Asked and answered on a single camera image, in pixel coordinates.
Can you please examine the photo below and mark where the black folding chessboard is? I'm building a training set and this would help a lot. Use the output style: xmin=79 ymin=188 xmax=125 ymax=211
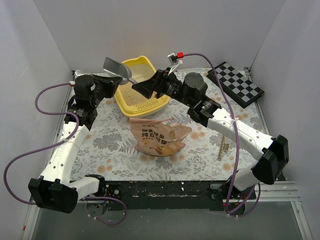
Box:
xmin=214 ymin=62 xmax=265 ymax=108

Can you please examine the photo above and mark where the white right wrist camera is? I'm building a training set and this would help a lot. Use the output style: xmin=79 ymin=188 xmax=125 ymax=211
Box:
xmin=167 ymin=52 xmax=184 ymax=75

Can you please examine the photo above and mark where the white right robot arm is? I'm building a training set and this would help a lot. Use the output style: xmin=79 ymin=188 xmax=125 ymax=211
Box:
xmin=131 ymin=70 xmax=289 ymax=199

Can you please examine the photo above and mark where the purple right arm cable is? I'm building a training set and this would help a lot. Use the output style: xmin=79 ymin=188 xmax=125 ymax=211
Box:
xmin=182 ymin=52 xmax=262 ymax=218

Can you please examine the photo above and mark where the yellow cat litter box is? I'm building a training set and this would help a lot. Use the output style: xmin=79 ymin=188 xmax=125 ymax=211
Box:
xmin=114 ymin=55 xmax=170 ymax=118

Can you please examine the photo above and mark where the beige litter in box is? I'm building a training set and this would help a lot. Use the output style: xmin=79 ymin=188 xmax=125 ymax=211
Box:
xmin=115 ymin=82 xmax=159 ymax=107

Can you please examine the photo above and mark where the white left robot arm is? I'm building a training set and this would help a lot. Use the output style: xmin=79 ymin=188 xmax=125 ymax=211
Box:
xmin=28 ymin=74 xmax=122 ymax=214

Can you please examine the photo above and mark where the pink cat litter bag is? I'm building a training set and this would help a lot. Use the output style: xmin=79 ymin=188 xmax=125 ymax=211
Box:
xmin=129 ymin=118 xmax=192 ymax=157

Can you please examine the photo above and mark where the silver metal scoop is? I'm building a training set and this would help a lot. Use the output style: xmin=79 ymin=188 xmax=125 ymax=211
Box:
xmin=103 ymin=57 xmax=138 ymax=85

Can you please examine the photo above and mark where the wooden ruler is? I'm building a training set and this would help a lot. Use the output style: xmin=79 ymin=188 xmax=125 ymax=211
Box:
xmin=217 ymin=135 xmax=230 ymax=161

